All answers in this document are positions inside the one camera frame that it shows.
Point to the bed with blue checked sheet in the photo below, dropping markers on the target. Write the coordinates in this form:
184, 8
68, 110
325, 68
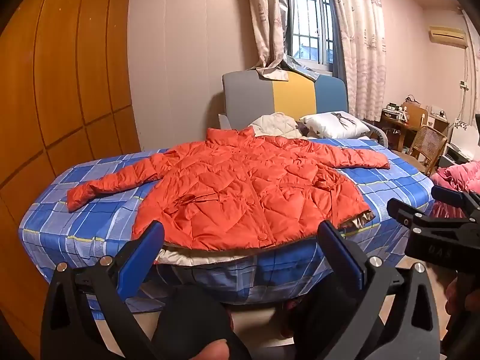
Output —
390, 191

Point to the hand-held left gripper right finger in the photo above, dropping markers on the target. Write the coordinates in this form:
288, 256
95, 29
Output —
347, 258

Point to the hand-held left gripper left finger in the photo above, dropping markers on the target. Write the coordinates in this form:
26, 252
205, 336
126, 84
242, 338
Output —
137, 266

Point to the person's right hand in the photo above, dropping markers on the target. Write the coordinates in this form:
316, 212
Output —
455, 292

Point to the orange puffer jacket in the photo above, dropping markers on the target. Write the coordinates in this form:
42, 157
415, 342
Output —
240, 187

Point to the wooden desk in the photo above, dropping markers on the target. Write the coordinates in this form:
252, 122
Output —
408, 120

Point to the wooden cane chair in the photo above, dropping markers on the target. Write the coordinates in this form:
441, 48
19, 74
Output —
431, 146

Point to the grey yellow blue headboard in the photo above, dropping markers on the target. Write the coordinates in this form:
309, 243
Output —
292, 93

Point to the barred window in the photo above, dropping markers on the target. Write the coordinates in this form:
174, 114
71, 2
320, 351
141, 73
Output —
309, 18

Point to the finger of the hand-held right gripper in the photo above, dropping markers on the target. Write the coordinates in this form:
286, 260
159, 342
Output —
408, 215
455, 200

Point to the grey bed rail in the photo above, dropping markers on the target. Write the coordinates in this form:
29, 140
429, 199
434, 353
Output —
377, 131

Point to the beige wall air conditioner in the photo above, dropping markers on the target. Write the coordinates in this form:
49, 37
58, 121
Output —
448, 36

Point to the person's left hand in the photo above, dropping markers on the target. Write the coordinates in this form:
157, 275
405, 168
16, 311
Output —
210, 350

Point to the white quilted jacket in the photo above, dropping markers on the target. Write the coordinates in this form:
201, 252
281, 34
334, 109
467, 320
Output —
273, 123

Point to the wooden wardrobe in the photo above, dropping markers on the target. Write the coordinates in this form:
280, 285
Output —
67, 82

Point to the pink blanket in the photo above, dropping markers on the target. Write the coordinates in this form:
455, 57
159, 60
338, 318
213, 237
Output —
455, 176

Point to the patterned beige curtain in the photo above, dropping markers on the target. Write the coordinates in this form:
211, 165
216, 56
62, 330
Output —
360, 37
264, 15

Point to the white printed pillow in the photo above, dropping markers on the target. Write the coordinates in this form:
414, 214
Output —
333, 123

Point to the grey printer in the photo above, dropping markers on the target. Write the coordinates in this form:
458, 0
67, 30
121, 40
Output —
455, 153

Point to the cream satin cloth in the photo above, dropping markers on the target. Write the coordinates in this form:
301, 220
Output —
195, 257

